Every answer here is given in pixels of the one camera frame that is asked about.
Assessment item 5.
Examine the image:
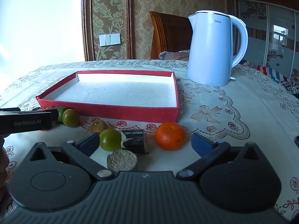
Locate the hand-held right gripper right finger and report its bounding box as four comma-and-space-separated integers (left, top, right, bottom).
176, 133, 271, 181

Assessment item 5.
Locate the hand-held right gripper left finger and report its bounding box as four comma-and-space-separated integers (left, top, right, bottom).
18, 132, 115, 181

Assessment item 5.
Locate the green tangerine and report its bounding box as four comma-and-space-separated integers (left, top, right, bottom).
99, 129, 122, 152
62, 109, 80, 127

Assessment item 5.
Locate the orange tangerine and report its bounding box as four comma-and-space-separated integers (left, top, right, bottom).
154, 122, 187, 151

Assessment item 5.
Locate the round grainy cake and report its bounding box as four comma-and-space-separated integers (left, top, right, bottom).
107, 150, 138, 171

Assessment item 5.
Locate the dark sugarcane piece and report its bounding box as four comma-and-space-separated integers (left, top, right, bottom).
121, 129, 150, 154

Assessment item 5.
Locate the red shallow cardboard box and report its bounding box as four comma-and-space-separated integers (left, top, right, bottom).
36, 70, 181, 123

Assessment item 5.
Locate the person's left hand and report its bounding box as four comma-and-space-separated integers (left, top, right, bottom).
0, 136, 10, 201

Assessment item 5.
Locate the brown longan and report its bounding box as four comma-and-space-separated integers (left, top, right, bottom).
90, 119, 108, 133

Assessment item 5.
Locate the green cucumber piece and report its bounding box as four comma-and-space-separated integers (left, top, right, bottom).
56, 107, 67, 123

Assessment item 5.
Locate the white electric kettle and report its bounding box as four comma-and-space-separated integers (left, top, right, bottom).
187, 10, 248, 87

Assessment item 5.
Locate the pink patterned blanket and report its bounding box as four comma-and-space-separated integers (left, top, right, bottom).
159, 50, 190, 61

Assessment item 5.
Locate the striped bedding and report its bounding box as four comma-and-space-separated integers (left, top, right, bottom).
241, 59, 299, 98

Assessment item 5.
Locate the wooden headboard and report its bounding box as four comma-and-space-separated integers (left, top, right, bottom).
149, 11, 193, 59

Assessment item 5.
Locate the floral sliding door wardrobe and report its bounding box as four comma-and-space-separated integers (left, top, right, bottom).
235, 0, 299, 80

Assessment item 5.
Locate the white wall light switch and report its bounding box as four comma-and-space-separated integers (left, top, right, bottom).
99, 33, 121, 46

